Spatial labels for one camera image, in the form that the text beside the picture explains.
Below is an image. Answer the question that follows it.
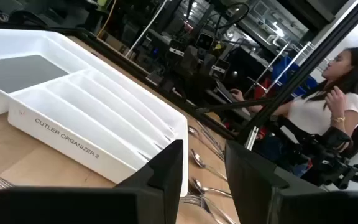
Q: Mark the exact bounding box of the white metal pole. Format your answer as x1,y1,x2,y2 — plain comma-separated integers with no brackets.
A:
124,0,169,58

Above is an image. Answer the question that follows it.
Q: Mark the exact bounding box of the person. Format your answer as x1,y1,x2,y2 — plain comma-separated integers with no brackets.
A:
230,46,358,156

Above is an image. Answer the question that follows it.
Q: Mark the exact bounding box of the small silver fork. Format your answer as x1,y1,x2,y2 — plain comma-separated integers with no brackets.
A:
0,176,16,194

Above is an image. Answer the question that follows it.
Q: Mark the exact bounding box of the large silver fork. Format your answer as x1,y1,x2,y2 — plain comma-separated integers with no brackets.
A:
196,119,226,155
180,193,238,224

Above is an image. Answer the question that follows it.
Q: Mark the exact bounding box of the white plastic cutlery organizer tray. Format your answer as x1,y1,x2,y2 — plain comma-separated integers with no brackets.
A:
0,27,189,197

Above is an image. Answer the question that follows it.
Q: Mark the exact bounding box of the grey laptop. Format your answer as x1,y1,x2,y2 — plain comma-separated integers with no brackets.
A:
214,80,251,116

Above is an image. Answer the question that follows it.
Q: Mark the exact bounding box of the black aluminium frame post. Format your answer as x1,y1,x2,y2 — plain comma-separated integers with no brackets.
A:
237,0,358,146

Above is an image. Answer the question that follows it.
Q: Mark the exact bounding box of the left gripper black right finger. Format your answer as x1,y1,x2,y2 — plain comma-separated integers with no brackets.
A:
224,139,358,224

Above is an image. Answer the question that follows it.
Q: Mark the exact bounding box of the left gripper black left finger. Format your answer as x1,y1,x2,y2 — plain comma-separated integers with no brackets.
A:
0,139,185,224

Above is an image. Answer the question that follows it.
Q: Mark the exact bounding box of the blue storage bin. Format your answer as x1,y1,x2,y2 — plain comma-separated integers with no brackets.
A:
272,55,318,97

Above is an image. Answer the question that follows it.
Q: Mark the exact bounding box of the yellow hanging cable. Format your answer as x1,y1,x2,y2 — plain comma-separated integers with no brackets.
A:
96,0,117,38

